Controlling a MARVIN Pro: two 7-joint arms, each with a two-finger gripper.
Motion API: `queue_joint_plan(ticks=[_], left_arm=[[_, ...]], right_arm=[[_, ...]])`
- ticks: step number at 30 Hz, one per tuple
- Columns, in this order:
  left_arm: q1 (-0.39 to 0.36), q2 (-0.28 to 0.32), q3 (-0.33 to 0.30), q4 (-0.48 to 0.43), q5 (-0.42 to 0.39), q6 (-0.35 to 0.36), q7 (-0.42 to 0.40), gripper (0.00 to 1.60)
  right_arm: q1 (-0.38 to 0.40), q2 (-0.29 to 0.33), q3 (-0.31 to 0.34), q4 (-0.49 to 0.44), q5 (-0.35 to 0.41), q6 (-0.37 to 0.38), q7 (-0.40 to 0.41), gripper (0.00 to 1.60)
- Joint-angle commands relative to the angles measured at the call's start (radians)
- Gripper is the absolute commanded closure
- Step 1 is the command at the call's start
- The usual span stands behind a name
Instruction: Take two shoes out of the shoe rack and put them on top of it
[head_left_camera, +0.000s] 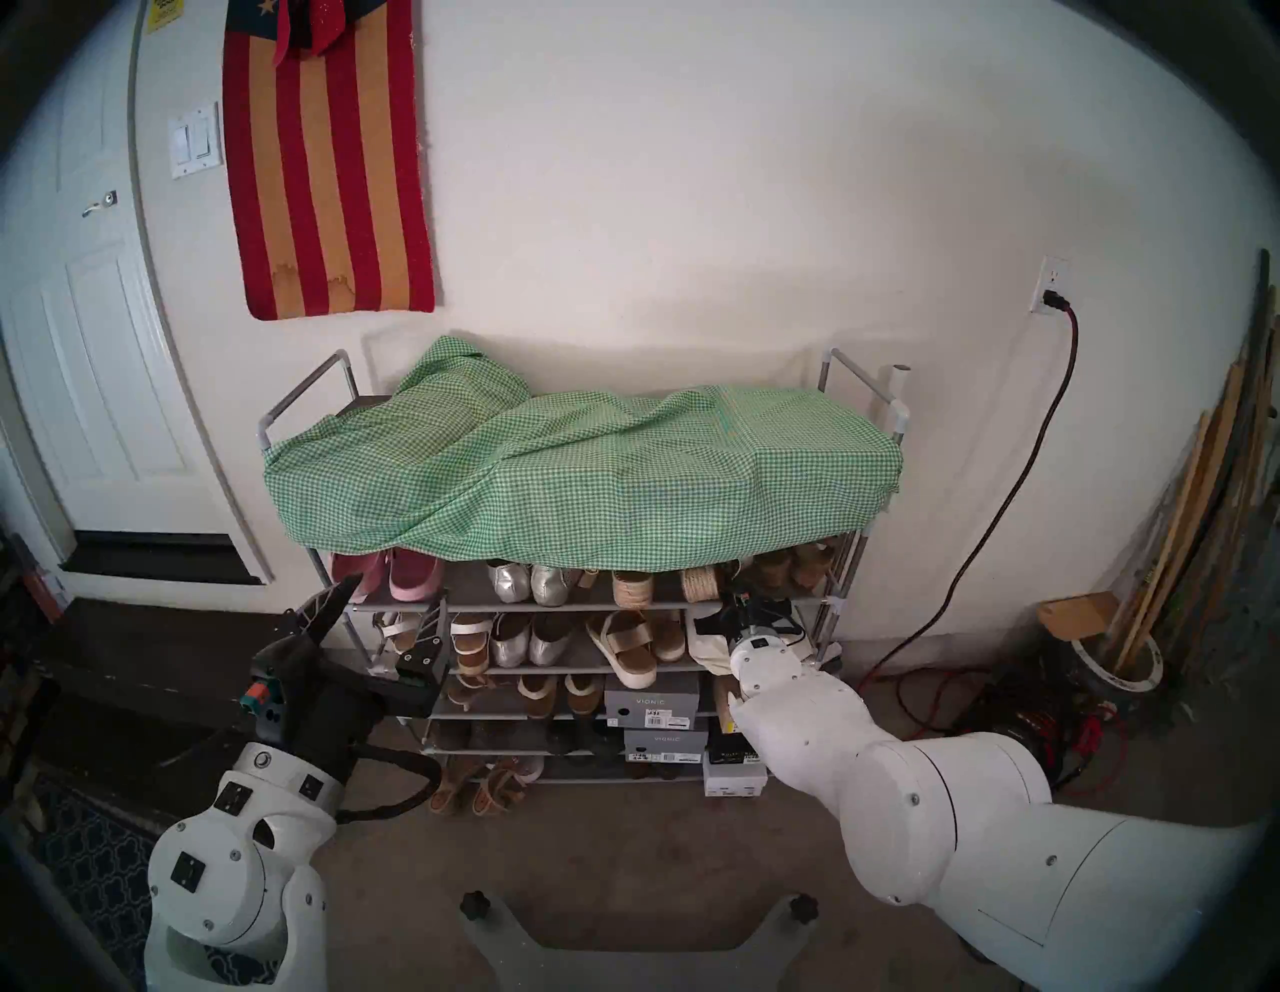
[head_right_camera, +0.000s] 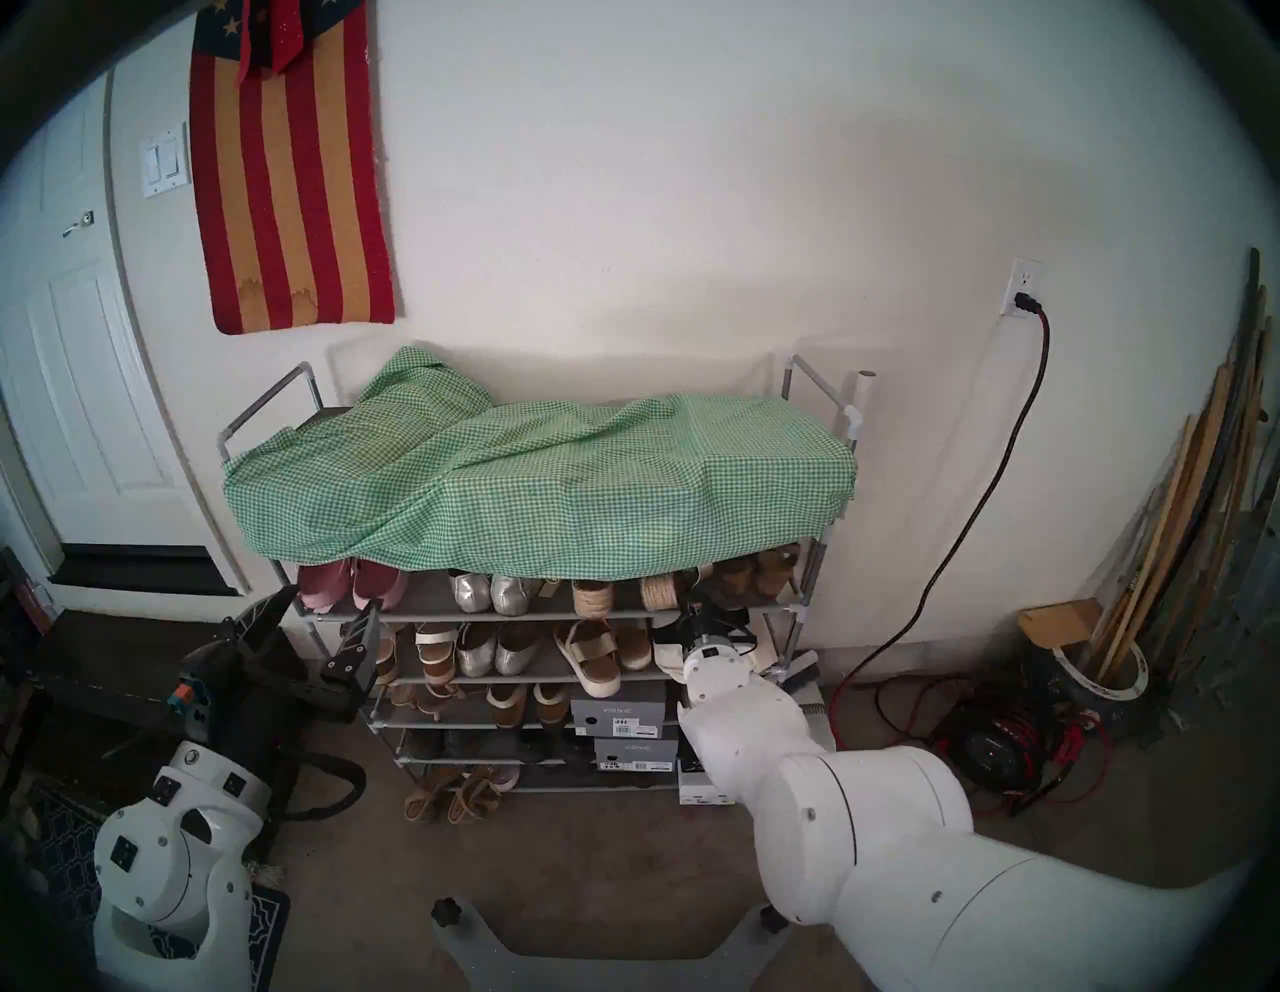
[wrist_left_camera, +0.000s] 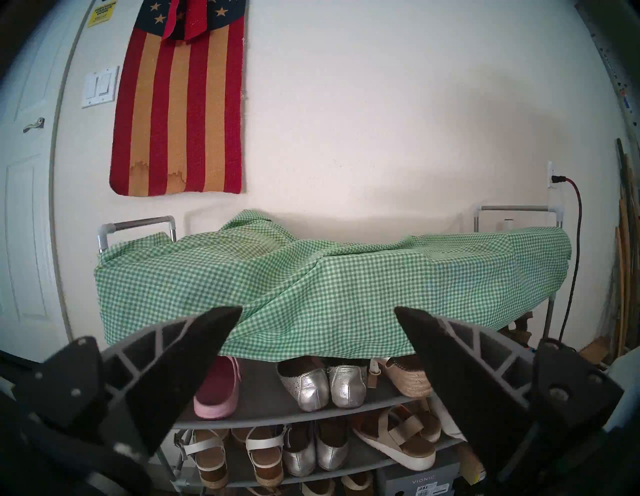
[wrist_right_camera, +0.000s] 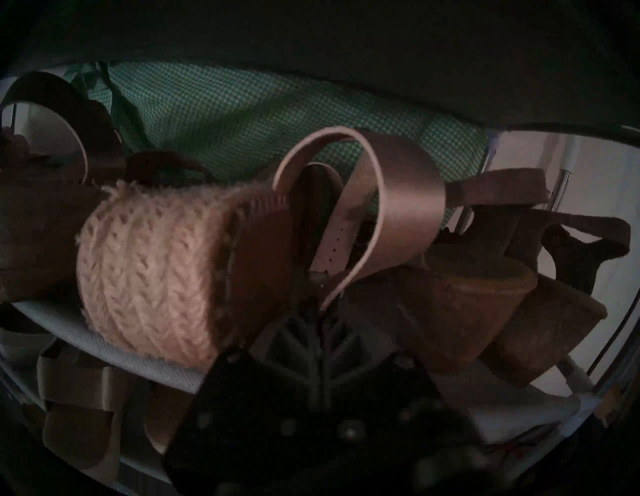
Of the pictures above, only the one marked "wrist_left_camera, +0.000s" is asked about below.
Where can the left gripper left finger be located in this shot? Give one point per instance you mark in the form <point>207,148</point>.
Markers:
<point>170,375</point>

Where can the light wooden block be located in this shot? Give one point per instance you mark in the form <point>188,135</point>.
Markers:
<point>595,350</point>

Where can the wooden slats bundle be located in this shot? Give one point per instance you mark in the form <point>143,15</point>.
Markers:
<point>625,260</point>

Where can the large grey Vionic shoebox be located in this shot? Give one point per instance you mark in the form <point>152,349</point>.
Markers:
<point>415,482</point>

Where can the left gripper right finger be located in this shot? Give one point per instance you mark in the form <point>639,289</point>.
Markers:
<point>455,375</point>

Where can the yellow warning sticker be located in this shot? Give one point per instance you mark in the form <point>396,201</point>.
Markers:
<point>101,14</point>

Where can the brown suede shoe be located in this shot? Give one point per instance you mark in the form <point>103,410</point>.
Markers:
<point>357,486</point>
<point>317,489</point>

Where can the pink slip-on shoe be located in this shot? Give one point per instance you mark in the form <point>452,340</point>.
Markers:
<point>217,395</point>

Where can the beige espadrille platform sandal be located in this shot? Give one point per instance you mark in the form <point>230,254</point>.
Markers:
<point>405,380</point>

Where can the green gingham cloth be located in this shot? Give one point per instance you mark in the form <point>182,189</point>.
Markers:
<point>325,290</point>

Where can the white panel door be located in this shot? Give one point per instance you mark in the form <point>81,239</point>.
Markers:
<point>25,225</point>

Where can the brown cardboard shoebox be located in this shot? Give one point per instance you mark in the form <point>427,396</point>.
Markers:
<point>470,465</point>

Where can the striped flag wall hanging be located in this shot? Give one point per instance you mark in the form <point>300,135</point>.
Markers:
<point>180,110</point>

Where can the white light switch plate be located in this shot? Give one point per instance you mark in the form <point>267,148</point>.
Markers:
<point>100,87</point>

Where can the grey metal shoe rack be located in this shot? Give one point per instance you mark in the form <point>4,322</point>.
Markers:
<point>260,400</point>

